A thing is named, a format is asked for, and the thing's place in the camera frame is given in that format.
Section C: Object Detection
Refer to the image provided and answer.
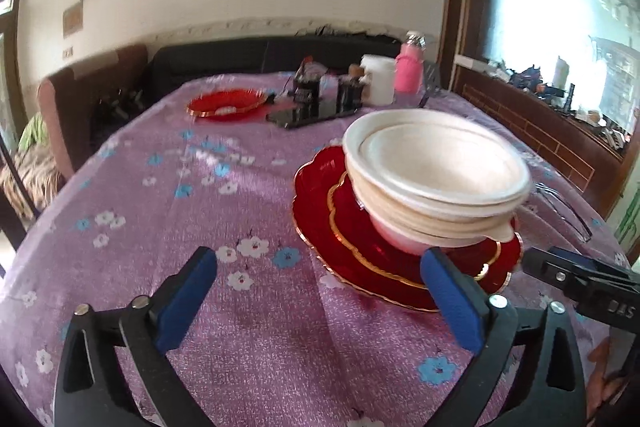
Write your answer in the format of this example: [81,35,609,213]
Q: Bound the large red plate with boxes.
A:
[291,146,523,314]

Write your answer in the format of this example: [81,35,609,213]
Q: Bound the dark sofa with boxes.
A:
[147,33,402,94]

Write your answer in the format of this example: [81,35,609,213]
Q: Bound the large white bowl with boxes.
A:
[343,109,532,214]
[362,122,523,202]

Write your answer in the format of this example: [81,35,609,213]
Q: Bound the small red plate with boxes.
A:
[186,88,269,122]

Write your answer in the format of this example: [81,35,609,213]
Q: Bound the black round device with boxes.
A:
[292,72,321,104]

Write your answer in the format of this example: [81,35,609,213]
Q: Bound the person's right hand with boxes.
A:
[586,336,632,414]

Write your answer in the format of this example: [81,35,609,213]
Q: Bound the brown armchair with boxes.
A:
[37,44,151,188]

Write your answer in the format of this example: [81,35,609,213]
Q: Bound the purple frame eyeglasses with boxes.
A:
[520,181,594,244]

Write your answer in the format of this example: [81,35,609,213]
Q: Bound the medium red plate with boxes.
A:
[326,171,502,290]

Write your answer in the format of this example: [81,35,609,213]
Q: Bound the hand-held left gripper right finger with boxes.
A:
[420,247,587,427]

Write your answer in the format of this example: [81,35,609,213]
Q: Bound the small white bowl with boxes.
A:
[371,207,438,256]

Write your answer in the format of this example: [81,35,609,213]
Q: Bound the wooden glass door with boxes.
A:
[0,0,26,148]

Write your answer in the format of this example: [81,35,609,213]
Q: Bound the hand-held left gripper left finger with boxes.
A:
[52,246,218,427]

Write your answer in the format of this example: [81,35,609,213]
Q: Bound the small wall plaque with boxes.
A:
[62,2,84,39]

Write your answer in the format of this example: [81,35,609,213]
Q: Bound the white bottle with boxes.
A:
[552,56,571,91]

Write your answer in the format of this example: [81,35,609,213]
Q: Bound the pink thermos bottle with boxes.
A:
[394,31,427,94]

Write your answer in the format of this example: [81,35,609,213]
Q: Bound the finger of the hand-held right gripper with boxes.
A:
[521,246,598,302]

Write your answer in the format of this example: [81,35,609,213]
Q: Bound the purple floral tablecloth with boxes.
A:
[0,72,633,427]

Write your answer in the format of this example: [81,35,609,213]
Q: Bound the white plastic jar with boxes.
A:
[360,54,397,106]

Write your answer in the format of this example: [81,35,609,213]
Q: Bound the cream patterned bowl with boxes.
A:
[354,184,518,242]

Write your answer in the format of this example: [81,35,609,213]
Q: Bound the patterned brown blanket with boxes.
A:
[0,113,67,220]

